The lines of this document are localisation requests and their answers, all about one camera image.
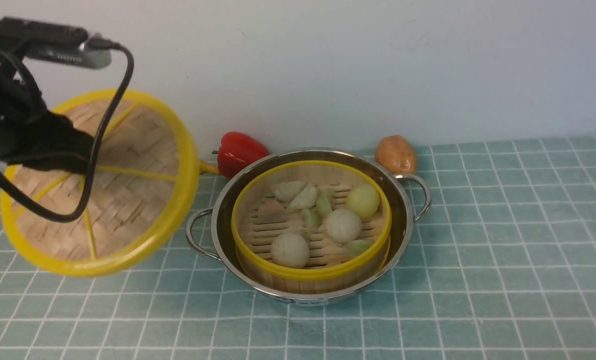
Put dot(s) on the pink dumpling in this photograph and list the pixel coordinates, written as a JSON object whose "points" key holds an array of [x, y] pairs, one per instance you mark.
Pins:
{"points": [[271, 211]]}

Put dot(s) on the green dumpling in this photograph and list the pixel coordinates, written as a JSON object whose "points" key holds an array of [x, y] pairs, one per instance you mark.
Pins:
{"points": [[357, 247], [324, 203], [312, 220]]}

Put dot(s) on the yellow round bun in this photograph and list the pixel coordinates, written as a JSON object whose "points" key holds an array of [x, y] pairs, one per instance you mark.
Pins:
{"points": [[364, 200]]}

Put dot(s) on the yellow rimmed bamboo steamer lid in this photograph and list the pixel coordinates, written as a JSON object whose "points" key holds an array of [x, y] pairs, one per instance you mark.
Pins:
{"points": [[147, 175]]}

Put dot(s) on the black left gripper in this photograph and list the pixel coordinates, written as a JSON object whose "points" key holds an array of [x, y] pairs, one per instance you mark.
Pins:
{"points": [[30, 136]]}

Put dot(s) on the brown potato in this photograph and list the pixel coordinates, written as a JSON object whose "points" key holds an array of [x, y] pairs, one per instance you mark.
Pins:
{"points": [[397, 155]]}

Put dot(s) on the red bell pepper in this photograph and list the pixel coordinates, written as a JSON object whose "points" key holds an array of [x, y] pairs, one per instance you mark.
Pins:
{"points": [[237, 151]]}

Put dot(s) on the yellow banana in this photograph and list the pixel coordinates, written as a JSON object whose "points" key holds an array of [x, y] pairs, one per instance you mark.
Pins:
{"points": [[208, 168]]}

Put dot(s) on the white dumpling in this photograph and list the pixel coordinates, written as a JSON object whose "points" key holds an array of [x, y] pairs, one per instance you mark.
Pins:
{"points": [[306, 199], [287, 191]]}

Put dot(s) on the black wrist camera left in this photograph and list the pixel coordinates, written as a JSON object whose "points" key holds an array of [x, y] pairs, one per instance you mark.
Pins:
{"points": [[52, 42]]}

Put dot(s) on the yellow rimmed bamboo steamer basket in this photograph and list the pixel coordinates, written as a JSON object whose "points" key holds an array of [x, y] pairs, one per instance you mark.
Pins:
{"points": [[328, 268]]}

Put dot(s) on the green checkered tablecloth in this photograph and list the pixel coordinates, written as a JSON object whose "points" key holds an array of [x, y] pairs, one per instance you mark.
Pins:
{"points": [[501, 267]]}

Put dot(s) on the stainless steel pot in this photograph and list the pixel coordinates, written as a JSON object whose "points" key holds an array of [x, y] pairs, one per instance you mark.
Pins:
{"points": [[210, 233]]}

